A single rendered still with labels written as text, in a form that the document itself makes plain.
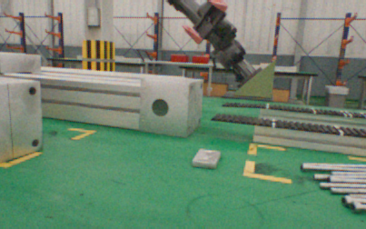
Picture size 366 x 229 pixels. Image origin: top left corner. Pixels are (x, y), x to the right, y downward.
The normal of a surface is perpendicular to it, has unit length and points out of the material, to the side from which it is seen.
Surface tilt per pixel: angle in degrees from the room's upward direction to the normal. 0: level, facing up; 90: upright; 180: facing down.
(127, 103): 90
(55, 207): 0
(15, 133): 90
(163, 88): 90
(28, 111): 90
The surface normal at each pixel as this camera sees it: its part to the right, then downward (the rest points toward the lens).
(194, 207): 0.05, -0.98
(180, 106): -0.31, 0.17
